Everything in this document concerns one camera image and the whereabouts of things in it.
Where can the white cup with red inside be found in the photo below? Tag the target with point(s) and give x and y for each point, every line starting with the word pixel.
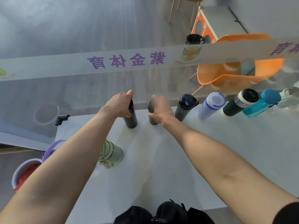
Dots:
pixel 23 173

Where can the black bag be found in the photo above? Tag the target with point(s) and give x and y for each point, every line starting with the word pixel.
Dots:
pixel 163 213

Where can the slim black bottle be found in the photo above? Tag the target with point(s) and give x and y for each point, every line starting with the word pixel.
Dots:
pixel 130 117

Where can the black corner bracket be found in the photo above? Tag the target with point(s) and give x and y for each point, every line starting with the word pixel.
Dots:
pixel 62 119

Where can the person's left forearm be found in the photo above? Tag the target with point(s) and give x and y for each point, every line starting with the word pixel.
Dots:
pixel 58 167

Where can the person's right hand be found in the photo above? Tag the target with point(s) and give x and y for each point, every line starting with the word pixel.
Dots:
pixel 162 110

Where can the orange plastic chair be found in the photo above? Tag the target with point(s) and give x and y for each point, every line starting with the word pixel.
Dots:
pixel 238 72

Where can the black bottle with silver collar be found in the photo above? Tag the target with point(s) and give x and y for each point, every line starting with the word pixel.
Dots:
pixel 240 102

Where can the person's left hand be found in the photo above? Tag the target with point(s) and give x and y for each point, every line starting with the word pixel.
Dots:
pixel 118 104

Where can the clear blue bottle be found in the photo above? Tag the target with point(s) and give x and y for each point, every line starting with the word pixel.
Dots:
pixel 262 102

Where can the clear green bottle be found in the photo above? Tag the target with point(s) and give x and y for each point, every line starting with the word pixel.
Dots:
pixel 112 153

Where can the person's left thumb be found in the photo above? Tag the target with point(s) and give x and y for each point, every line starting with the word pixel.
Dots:
pixel 129 93

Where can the person's right thumb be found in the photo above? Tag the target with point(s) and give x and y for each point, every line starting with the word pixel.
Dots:
pixel 153 116

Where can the wooden leg chair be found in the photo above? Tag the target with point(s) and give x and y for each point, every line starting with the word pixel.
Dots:
pixel 184 6

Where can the person's right forearm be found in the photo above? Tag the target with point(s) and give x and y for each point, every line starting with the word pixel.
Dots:
pixel 224 167

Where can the orange and white cabinet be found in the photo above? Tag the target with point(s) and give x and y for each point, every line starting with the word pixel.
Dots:
pixel 217 23

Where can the person's black sleeve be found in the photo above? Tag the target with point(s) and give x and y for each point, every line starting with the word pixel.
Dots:
pixel 287 213

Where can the clear bottle with white cap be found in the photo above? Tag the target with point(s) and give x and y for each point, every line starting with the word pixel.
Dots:
pixel 289 96

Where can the glass partition with frosted strip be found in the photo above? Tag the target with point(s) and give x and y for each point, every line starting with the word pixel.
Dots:
pixel 144 59

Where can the grey bottle with navy lid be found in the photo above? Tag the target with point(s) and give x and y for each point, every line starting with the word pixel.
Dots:
pixel 185 107

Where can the black round bin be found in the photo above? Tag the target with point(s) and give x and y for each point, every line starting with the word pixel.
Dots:
pixel 195 39

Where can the slim dark grey bottle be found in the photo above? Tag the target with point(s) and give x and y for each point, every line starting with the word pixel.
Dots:
pixel 151 109

